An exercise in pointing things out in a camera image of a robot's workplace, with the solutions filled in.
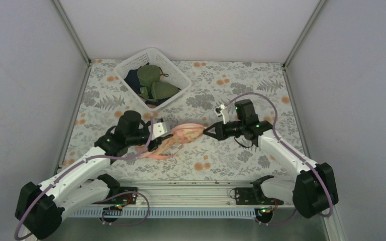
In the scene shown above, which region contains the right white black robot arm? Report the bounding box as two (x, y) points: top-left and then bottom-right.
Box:
(203, 99), (339, 218)

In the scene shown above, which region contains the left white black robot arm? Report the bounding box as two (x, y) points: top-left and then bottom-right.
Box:
(14, 110), (171, 240)

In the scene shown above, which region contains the peach floral mesh laundry bag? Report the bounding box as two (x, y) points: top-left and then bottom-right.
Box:
(138, 123), (207, 160)

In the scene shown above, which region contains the white slotted cable duct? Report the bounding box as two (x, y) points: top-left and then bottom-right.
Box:
(68, 207), (257, 219)

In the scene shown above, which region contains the aluminium rail frame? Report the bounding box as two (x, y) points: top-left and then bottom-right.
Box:
(33, 181), (334, 208)

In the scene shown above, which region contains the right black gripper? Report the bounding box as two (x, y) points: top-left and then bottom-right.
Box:
(203, 120), (245, 141)

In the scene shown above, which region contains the white plastic basket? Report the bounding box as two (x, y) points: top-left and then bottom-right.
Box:
(114, 48), (192, 112)

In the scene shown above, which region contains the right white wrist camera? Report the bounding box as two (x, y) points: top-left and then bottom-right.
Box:
(214, 104), (230, 125)

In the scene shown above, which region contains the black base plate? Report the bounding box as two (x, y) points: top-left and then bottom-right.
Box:
(234, 187), (284, 205)
(95, 187), (138, 206)

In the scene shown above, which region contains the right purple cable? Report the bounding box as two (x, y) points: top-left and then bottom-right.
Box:
(223, 92), (335, 227)

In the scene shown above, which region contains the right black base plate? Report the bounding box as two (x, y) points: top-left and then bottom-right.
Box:
(234, 187), (284, 205)

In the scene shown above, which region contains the dark navy garment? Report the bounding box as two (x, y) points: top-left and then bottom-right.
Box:
(124, 69), (142, 94)

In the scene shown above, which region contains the green bra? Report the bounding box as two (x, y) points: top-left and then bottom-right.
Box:
(137, 65), (180, 102)

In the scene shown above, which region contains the floral patterned table mat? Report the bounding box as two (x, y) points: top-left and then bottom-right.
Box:
(63, 59), (303, 181)

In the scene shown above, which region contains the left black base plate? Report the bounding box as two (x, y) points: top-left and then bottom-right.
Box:
(95, 187), (138, 206)

